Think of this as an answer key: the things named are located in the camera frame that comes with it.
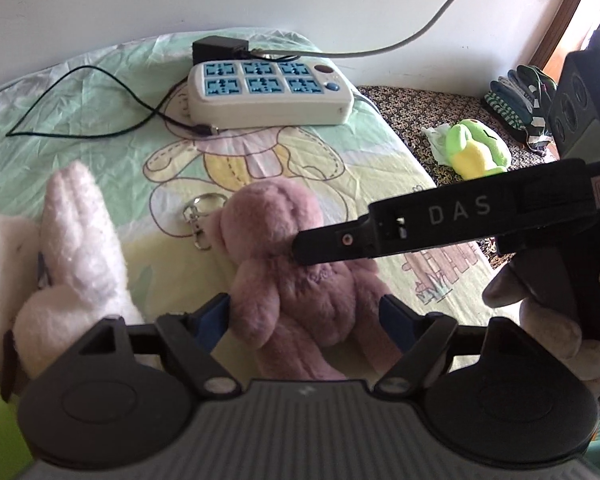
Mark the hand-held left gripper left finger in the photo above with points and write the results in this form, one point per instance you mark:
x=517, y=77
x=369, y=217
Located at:
x=215, y=320

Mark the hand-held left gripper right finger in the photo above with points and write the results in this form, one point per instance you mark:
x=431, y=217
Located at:
x=392, y=317

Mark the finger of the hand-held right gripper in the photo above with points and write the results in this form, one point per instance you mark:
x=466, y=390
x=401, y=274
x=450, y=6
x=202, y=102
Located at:
x=460, y=212

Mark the pink teddy bear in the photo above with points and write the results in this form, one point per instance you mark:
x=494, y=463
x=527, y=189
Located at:
x=290, y=290

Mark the person's right hand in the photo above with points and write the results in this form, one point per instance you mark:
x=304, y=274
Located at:
x=550, y=332

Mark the green frog plush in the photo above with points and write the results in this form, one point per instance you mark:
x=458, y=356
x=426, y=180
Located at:
x=472, y=155

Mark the stack of folded striped clothes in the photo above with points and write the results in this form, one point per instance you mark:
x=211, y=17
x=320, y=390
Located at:
x=515, y=105

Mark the crumpled white plastic bag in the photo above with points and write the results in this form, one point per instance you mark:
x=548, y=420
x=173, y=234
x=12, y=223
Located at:
x=436, y=142

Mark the dark patterned blanket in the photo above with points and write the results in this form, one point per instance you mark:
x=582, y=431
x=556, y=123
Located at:
x=410, y=105

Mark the pinkish white plush rabbit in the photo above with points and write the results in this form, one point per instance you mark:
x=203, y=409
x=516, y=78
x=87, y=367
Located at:
x=80, y=240

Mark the cartoon bear bedsheet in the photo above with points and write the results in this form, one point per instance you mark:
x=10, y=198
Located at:
x=105, y=160

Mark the white power strip blue sockets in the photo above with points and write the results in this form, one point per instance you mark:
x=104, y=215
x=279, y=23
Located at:
x=270, y=105

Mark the black power adapter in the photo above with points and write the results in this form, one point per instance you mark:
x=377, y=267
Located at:
x=220, y=50

